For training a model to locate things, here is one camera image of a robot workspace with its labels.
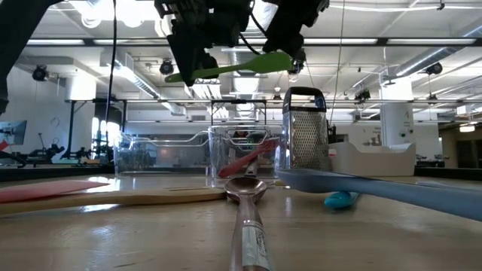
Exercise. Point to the tall clear plastic container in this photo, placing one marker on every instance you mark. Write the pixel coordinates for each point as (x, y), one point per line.
(226, 150)

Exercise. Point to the green silicone spatula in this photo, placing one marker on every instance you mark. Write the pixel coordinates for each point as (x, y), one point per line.
(263, 64)

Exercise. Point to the brown wooden spoon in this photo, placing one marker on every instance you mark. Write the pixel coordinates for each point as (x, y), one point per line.
(244, 188)

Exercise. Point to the wall-mounted screen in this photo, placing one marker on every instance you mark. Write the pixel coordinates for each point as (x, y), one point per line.
(13, 132)

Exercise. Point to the glowing wall lamp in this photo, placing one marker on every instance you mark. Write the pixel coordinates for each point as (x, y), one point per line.
(467, 128)

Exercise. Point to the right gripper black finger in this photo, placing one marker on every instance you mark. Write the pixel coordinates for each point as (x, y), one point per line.
(284, 39)

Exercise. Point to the white plastic bin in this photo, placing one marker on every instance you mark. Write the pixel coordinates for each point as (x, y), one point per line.
(376, 162)

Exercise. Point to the white rectangular air duct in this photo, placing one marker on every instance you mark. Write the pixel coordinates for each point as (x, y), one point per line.
(124, 71)

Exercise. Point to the wide clear plastic bin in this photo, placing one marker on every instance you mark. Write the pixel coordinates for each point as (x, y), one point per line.
(162, 162)

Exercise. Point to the slotted pale wooden spatula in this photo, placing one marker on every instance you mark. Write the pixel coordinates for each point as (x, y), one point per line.
(113, 197)

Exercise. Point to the black background rig frame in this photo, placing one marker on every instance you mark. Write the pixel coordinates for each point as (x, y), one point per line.
(71, 128)
(239, 101)

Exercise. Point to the pink silicone spatula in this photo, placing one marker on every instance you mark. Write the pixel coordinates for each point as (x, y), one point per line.
(45, 190)

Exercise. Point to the teal silicone spatula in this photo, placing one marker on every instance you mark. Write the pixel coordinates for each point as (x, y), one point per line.
(339, 200)

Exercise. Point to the metal box grater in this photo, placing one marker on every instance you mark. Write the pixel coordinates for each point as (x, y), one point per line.
(305, 143)

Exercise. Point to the grey-blue silicone spoon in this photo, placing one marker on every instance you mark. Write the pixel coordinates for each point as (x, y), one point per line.
(376, 188)

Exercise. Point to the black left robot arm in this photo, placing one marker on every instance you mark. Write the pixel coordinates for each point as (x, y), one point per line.
(19, 37)

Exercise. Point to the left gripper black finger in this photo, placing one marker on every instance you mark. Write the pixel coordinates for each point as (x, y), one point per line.
(188, 56)
(211, 66)

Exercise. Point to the silver ventilation duct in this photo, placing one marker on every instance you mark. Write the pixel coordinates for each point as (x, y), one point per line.
(244, 90)

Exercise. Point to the dark background machinery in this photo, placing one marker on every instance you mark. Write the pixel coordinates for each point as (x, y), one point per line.
(41, 154)

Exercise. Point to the dark red silicone spoon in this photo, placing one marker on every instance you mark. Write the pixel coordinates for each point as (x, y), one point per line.
(241, 163)

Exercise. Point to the black ceiling spotlight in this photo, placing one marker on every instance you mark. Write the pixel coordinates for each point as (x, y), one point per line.
(434, 69)
(39, 73)
(166, 68)
(298, 66)

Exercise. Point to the white round column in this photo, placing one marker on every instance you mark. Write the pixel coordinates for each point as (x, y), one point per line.
(397, 120)

